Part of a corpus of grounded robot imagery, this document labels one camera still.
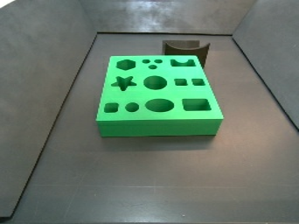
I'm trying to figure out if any black curved foam holder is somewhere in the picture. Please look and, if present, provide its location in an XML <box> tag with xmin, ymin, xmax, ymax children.
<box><xmin>163</xmin><ymin>40</ymin><xmax>211</xmax><ymax>67</ymax></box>

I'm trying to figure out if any green shape sorter block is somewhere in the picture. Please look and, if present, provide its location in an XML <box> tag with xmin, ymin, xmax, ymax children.
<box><xmin>96</xmin><ymin>55</ymin><xmax>223</xmax><ymax>137</ymax></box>

